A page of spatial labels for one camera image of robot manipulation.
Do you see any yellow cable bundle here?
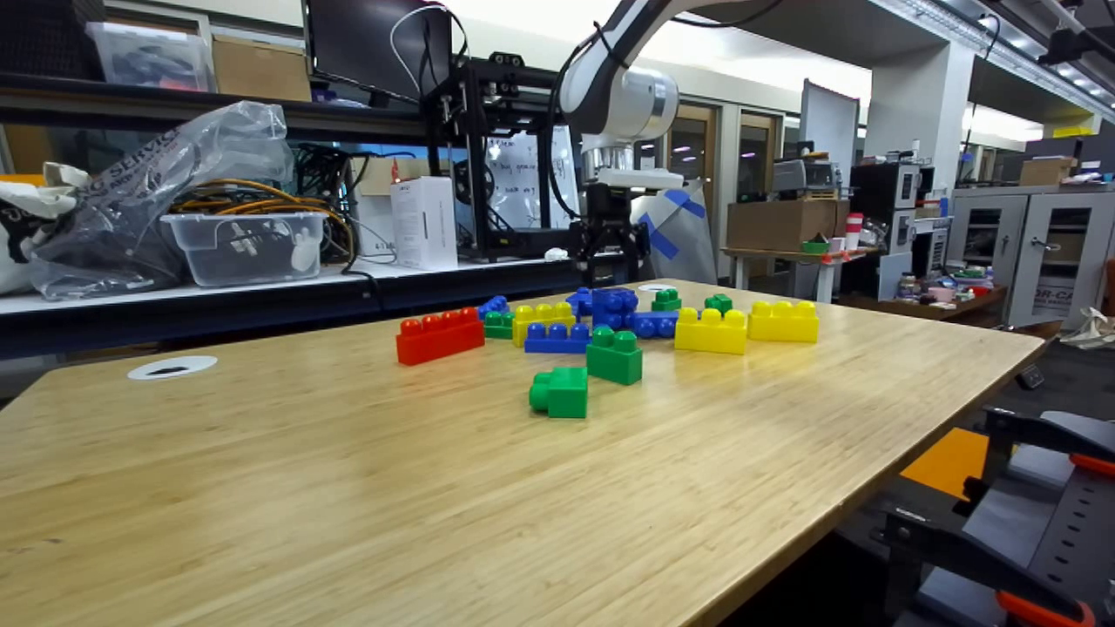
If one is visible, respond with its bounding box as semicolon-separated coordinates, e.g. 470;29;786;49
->
171;176;358;270

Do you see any gray metal stand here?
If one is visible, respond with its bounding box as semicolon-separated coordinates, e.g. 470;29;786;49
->
881;402;1115;627

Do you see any red building block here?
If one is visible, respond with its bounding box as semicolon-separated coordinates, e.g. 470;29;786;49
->
395;303;490;370

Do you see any clear crumpled plastic bag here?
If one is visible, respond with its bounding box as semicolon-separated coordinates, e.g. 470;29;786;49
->
21;96;301;303

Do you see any black monitor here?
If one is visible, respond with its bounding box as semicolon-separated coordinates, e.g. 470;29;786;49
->
304;0;462;110

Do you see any white table cable grommet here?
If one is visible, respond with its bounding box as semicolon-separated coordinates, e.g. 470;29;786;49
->
127;350;219;386

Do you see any gray upright panel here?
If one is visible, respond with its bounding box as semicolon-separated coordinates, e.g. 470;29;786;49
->
800;76;866;196

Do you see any white sack with blue tape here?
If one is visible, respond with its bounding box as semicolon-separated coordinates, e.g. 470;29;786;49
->
634;183;722;290

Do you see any small brown cardboard box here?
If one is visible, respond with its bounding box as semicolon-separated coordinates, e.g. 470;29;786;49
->
1018;152;1082;192

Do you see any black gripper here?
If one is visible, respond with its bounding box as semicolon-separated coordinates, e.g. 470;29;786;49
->
577;183;645;291

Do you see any white device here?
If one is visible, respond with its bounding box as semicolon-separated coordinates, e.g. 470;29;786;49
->
0;155;93;294

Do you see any yellow building block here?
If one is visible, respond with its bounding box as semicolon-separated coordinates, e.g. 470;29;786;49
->
510;300;578;348
672;303;752;358
745;294;824;348

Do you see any black wall shelf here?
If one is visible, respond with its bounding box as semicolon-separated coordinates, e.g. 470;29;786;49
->
0;69;469;134

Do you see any black frame 3D printer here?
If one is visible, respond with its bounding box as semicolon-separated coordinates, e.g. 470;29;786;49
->
418;49;620;263

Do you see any orange floor mat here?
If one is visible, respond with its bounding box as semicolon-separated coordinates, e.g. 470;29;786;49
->
897;423;992;505

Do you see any clear plastic storage bin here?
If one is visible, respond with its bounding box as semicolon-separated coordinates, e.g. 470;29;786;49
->
156;210;336;291

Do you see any clear lidded storage container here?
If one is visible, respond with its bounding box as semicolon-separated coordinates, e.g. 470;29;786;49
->
80;16;219;94

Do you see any gray glass door cabinet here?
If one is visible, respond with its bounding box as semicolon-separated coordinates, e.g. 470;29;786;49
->
948;183;1115;334

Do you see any orange clamp handle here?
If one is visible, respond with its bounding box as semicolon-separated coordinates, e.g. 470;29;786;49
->
1067;449;1115;484
992;585;1102;627

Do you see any large brown cardboard box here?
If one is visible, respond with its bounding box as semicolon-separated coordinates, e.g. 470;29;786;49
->
725;196;855;253

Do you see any white cardboard box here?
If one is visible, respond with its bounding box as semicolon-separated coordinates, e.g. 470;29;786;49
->
388;174;463;276

